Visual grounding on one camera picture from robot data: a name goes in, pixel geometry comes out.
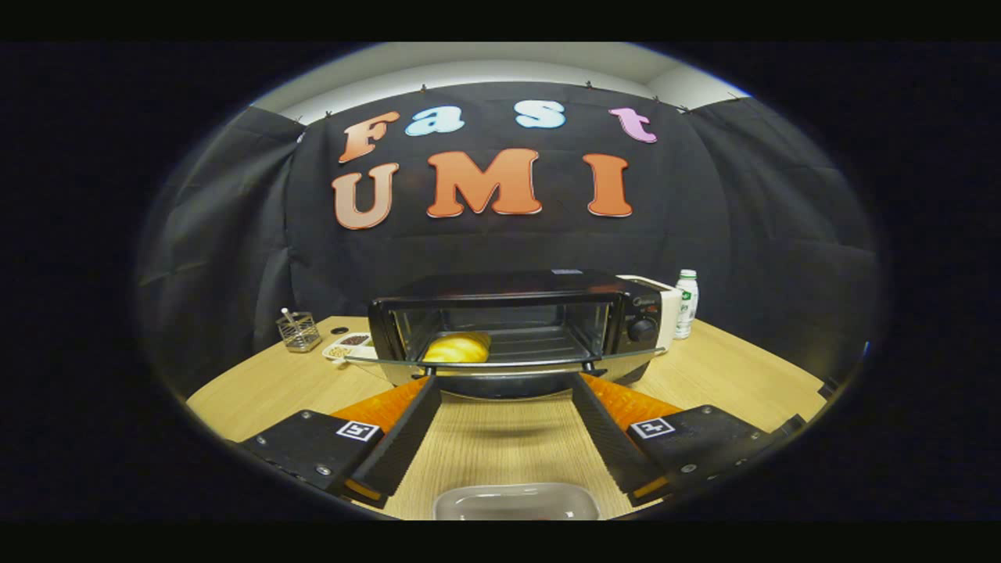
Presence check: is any white divided snack dish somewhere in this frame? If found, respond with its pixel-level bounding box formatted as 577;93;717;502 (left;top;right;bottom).
322;332;376;367

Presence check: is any yellow croissant bread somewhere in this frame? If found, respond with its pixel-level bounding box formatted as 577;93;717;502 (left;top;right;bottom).
422;332;492;364

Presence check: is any black toaster oven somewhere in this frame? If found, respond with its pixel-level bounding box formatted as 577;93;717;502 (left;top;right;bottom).
368;270;666;401

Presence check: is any black backdrop cloth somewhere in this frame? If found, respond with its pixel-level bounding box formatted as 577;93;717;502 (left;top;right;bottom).
137;82;881;400

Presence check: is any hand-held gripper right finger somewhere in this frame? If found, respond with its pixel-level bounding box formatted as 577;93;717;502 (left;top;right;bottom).
571;374;783;507

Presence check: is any white bread toaster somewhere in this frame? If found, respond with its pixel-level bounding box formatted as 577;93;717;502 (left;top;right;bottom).
618;274;685;353

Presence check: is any white bottle with green label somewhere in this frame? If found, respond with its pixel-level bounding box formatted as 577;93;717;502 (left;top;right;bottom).
674;270;699;340

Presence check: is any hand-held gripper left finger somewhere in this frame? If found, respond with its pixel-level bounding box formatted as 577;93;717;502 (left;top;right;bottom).
239;375;443;509

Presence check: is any white rectangular plate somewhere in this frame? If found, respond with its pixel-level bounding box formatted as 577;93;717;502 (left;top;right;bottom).
432;482;601;521

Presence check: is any wire mesh holder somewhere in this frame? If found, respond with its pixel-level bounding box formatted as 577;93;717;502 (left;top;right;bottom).
276;307;323;353

